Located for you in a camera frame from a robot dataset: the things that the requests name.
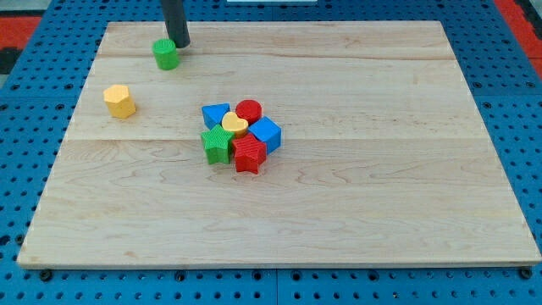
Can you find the red circle block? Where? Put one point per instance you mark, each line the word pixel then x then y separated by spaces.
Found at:
pixel 250 110

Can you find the wooden board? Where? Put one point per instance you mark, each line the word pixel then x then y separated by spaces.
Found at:
pixel 384 160

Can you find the red star block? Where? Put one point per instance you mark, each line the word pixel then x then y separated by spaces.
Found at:
pixel 249 153

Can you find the blue cube block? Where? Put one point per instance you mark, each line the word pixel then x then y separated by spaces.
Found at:
pixel 267 131

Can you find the yellow heart block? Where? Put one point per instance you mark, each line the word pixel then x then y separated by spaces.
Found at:
pixel 233 123

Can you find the green star block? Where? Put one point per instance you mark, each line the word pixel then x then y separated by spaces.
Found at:
pixel 217 145

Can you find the blue triangle block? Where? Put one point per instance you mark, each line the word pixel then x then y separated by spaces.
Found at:
pixel 213 114

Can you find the green cylinder block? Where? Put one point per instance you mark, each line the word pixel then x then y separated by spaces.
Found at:
pixel 165 54

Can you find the yellow hexagon block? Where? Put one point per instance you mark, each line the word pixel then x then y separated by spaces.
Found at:
pixel 119 101

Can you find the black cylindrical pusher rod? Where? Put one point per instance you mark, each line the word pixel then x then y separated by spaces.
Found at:
pixel 176 22

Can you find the blue perforated table plate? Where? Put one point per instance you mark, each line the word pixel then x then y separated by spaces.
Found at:
pixel 40 94

